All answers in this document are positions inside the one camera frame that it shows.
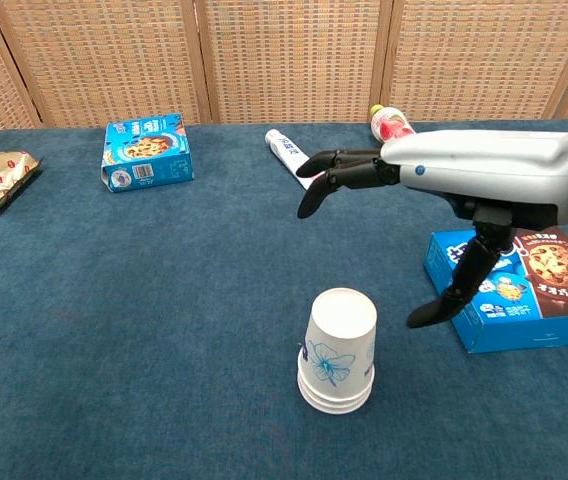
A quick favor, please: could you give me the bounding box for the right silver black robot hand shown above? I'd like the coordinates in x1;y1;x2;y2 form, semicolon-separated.
295;129;568;330

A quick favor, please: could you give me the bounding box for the paper cup blue dandelion print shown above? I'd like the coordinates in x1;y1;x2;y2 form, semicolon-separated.
296;286;379;399

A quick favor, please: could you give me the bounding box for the paper cup blue dragonfly print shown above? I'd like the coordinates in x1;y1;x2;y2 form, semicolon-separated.
297;379;375;407

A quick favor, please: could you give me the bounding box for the large flat blue cookie box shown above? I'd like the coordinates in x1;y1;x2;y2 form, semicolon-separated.
423;225;568;356

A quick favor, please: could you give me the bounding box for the paper cup green flower print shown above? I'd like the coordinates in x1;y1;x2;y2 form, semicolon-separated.
299;389;373;416

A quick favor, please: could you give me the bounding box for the small blue cookie box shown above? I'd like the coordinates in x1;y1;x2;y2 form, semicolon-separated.
100;112;195;194

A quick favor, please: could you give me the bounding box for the clear bottle with pink label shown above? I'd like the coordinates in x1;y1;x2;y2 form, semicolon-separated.
368;103;418;146

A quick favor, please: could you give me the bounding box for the white toothpaste tube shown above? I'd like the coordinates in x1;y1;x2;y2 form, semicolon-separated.
264;127;329;192

